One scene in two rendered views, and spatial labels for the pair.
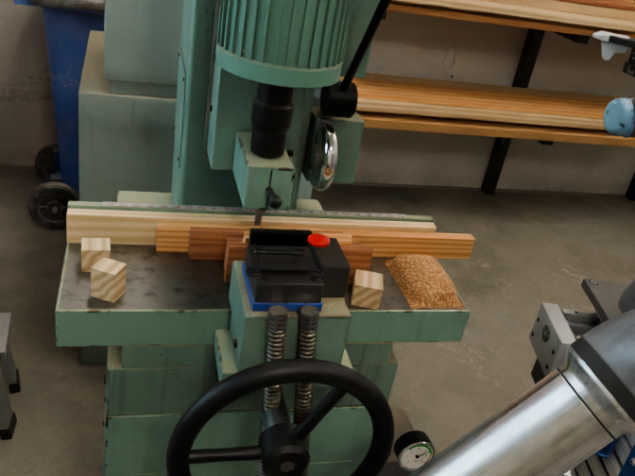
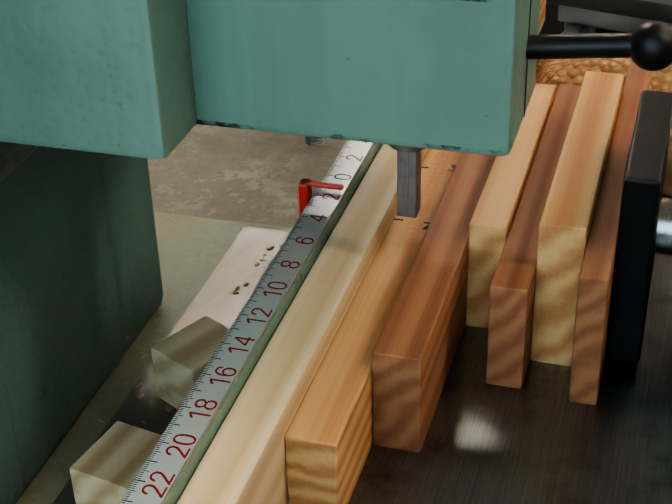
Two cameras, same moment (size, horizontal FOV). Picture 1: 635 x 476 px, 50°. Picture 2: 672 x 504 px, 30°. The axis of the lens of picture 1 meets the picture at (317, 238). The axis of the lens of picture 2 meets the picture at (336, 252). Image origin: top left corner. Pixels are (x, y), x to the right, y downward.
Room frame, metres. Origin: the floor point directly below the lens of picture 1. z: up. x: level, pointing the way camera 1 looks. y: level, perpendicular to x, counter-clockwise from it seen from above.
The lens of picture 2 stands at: (0.69, 0.52, 1.23)
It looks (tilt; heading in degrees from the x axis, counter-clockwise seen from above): 31 degrees down; 305
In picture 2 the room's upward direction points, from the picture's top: 2 degrees counter-clockwise
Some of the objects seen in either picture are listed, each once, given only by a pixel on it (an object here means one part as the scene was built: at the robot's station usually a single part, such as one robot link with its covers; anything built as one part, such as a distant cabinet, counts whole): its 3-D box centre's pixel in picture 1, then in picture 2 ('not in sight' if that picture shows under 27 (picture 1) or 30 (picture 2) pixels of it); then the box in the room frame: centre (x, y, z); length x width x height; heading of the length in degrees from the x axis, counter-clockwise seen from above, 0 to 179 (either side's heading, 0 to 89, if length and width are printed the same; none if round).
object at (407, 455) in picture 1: (411, 452); not in sight; (0.83, -0.21, 0.65); 0.06 x 0.04 x 0.08; 108
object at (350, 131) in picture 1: (332, 144); not in sight; (1.17, 0.00, 1.02); 0.09 x 0.07 x 0.12; 108
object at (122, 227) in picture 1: (263, 231); (375, 237); (0.97, 0.09, 0.93); 0.60 x 0.02 x 0.05; 108
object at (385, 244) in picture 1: (323, 242); (457, 159); (0.98, -0.01, 0.92); 0.54 x 0.02 x 0.04; 108
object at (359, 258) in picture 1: (299, 263); (614, 213); (0.88, 0.02, 0.93); 0.22 x 0.01 x 0.06; 108
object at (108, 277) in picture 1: (108, 280); not in sight; (0.76, 0.27, 0.92); 0.04 x 0.03 x 0.05; 80
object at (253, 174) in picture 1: (262, 174); (365, 48); (0.97, 0.10, 1.03); 0.14 x 0.07 x 0.09; 18
